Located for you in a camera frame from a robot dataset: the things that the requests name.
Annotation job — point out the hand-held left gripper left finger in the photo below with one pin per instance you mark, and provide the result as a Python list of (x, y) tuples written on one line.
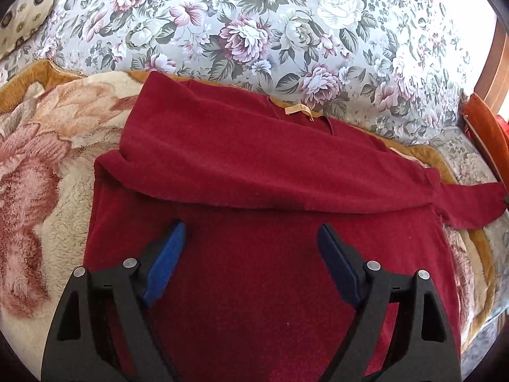
[(167, 258)]

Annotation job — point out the floral grey bedspread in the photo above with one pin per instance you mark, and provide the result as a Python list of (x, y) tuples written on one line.
[(278, 39)]

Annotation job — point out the orange leather bag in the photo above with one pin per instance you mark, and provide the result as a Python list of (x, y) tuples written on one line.
[(487, 131)]

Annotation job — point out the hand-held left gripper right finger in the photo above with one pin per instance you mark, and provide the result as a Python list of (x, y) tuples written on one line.
[(338, 258)]

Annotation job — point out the dark red sweater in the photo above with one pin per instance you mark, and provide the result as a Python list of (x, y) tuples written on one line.
[(246, 191)]

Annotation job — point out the cream patterned pillow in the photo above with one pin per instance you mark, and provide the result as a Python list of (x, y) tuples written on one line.
[(24, 4)]

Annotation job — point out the fluffy beige floral blanket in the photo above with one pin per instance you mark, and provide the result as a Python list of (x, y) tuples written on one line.
[(43, 175)]

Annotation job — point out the wooden bed frame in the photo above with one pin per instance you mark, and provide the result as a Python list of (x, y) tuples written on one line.
[(493, 63)]

